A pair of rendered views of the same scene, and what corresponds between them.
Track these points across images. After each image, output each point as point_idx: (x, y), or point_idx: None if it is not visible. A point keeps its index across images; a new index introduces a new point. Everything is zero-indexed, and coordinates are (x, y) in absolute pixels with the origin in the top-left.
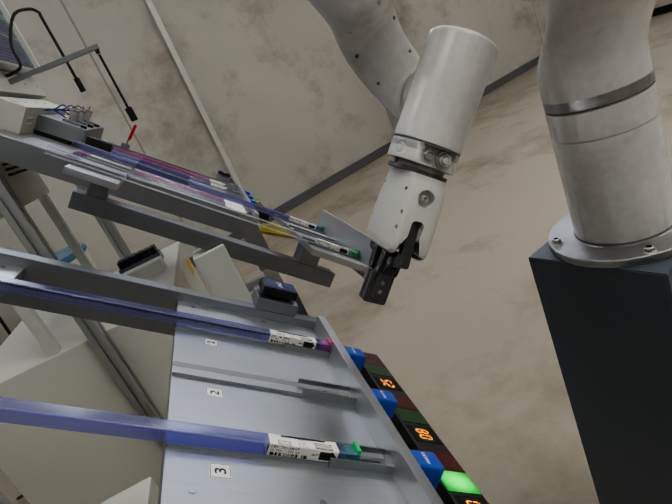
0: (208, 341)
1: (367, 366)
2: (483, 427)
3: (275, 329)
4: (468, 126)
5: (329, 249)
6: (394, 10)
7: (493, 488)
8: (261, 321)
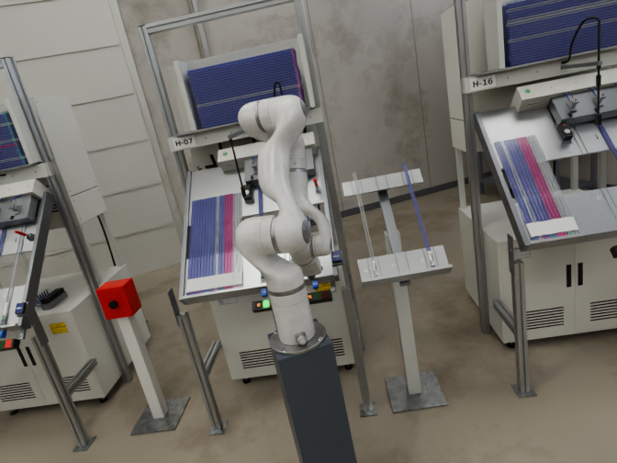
0: None
1: (318, 292)
2: (471, 457)
3: (324, 262)
4: (292, 258)
5: (368, 266)
6: (309, 213)
7: (420, 446)
8: (328, 258)
